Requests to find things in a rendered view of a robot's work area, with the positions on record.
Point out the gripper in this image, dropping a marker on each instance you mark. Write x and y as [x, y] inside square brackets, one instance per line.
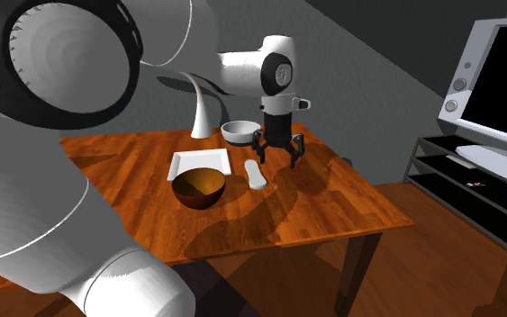
[277, 128]

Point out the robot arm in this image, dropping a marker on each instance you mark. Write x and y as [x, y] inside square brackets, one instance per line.
[38, 210]

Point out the white remote control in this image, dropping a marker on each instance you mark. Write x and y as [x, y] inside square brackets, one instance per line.
[255, 174]

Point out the white bowl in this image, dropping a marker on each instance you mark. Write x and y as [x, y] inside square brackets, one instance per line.
[237, 131]

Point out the wooden table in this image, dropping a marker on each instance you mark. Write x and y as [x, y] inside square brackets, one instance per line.
[323, 206]

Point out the white square plate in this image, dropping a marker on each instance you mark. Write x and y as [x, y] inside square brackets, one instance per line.
[200, 159]

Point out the white desk lamp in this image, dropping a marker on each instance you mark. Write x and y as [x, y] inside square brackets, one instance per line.
[201, 125]

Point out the brown wooden bowl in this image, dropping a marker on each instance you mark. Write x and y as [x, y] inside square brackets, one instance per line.
[198, 191]

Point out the black television stand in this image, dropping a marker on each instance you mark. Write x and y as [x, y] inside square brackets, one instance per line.
[490, 206]

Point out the grey television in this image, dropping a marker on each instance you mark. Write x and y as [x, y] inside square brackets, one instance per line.
[499, 79]

